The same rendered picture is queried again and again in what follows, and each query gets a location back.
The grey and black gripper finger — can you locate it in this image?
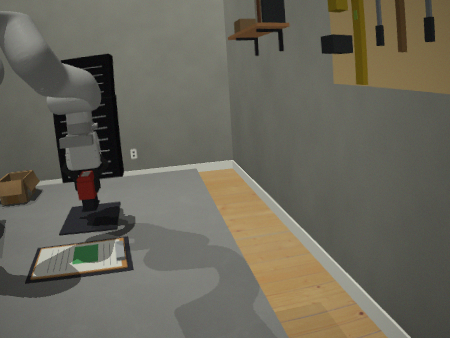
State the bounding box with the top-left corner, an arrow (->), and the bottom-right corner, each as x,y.
61,161 -> 79,192
92,154 -> 109,192

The brown cardboard box with flaps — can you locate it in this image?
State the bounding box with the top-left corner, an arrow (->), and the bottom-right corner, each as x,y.
0,170 -> 40,205

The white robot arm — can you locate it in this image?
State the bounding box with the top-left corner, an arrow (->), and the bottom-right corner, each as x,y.
0,11 -> 101,149

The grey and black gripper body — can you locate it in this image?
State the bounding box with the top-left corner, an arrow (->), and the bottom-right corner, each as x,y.
66,131 -> 101,171

